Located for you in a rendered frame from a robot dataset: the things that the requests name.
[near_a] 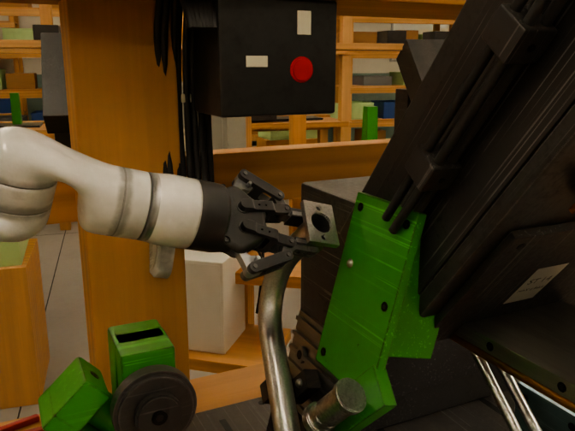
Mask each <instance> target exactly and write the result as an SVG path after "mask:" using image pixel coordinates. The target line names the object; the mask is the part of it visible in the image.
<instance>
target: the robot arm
mask: <svg viewBox="0 0 575 431"><path fill-rule="evenodd" d="M58 181H59V182H63V183H65V184H67V185H69V186H71V187H73V188H74V189H75V190H76V191H77V192H78V208H77V211H78V220H79V224H80V226H81V227H82V228H83V229H84V230H86V231H87V232H89V233H95V234H101V235H107V236H112V237H119V238H125V239H137V240H141V241H145V242H148V243H149V254H150V255H149V257H150V273H151V275H152V276H153V277H156V278H164V279H168V278H169V277H170V275H171V272H172V268H173V263H174V257H175V248H181V249H187V250H193V251H205V252H223V253H225V254H227V255H228V256H230V257H232V258H236V259H237V260H238V262H239V264H240V266H241V268H242V270H243V271H242V272H241V273H240V278H241V279H242V280H243V281H249V280H253V279H255V278H258V277H260V276H263V275H266V274H269V273H272V272H274V271H277V270H279V269H282V268H283V267H284V266H285V265H286V264H287V263H288V262H289V261H291V260H292V259H293V256H299V257H309V258H310V257H314V256H315V255H316V254H318V252H320V251H321V250H322V249H323V246H320V245H309V244H307V243H306V239H304V238H300V237H295V238H293V237H290V236H287V235H285V234H282V233H278V230H277V229H274V228H272V227H267V226H266V223H280V222H281V221H283V224H284V225H286V226H292V227H299V226H300V225H301V224H302V223H303V217H302V212H301V210H300V209H295V208H291V207H290V206H289V205H288V204H286V203H285V201H284V197H285V195H284V193H283V192H282V191H281V190H279V189H277V188H276V187H274V186H272V185H271V184H269V183H268V182H266V181H264V180H262V179H260V178H259V177H257V176H256V175H255V174H252V173H251V172H249V171H247V170H246V169H242V170H241V171H240V172H239V173H238V174H237V176H236V177H235V178H234V180H233V181H232V186H229V187H226V186H224V185H222V184H219V183H215V182H210V181H206V180H198V179H193V178H188V177H184V176H179V175H175V174H159V173H151V172H146V171H141V170H137V169H132V168H124V167H120V166H116V165H111V164H108V163H106V162H101V161H99V160H97V159H95V158H92V157H90V156H87V155H85V154H82V153H80V152H78V151H75V150H73V149H71V148H69V147H67V146H66V145H63V144H61V143H59V142H57V141H55V140H54V139H51V138H49V137H47V136H45V135H43V134H42V133H38V132H36V131H34V130H32V129H29V128H25V127H0V242H21V241H24V240H27V239H30V238H31V237H33V236H34V235H36V234H37V233H39V232H40V231H41V230H42V229H43V228H44V227H45V225H46V223H47V221H48V220H49V216H50V210H51V206H52V203H53V199H54V195H55V191H56V185H57V182H58ZM263 192H264V193H266V194H268V195H269V196H271V198H270V197H268V196H266V195H265V194H263ZM253 199H254V200H253ZM252 250H254V251H259V252H262V253H265V252H271V253H274V254H273V255H270V256H267V257H263V258H261V257H260V256H250V255H249V254H247V253H248V252H249V251H252Z"/></svg>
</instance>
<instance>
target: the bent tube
mask: <svg viewBox="0 0 575 431"><path fill-rule="evenodd" d="M300 207H301V212H302V217H303V223H302V224H301V225H300V226H299V227H298V228H297V229H296V230H295V231H294V232H293V233H292V234H291V235H290V237H293V238H295V237H300V238H304V239H306V243H307V244H309V245H320V246H325V247H331V248H337V247H338V246H339V245H340V243H339V239H338V234H337V230H336V225H335V218H334V213H333V209H332V205H329V204H321V203H317V202H312V201H307V200H302V201H301V203H300ZM302 258H303V257H299V256H293V259H292V260H291V261H289V262H288V263H287V264H286V265H285V266H284V267H283V268H282V269H279V270H277V271H274V272H272V273H269V274H266V275H265V276H264V280H263V284H262V287H261V292H260V297H259V305H258V332H259V339H260V345H261V351H262V356H263V362H264V373H265V378H266V384H267V389H268V394H269V401H270V411H271V416H272V422H273V428H274V431H301V430H300V425H299V417H298V411H297V407H296V402H295V397H294V392H293V383H292V378H291V374H290V368H289V364H288V355H287V350H286V346H285V340H284V336H283V330H282V303H283V297H284V292H285V289H286V286H287V283H288V279H289V276H290V274H291V273H292V271H293V268H294V267H295V265H296V264H297V263H298V262H299V260H300V259H302Z"/></svg>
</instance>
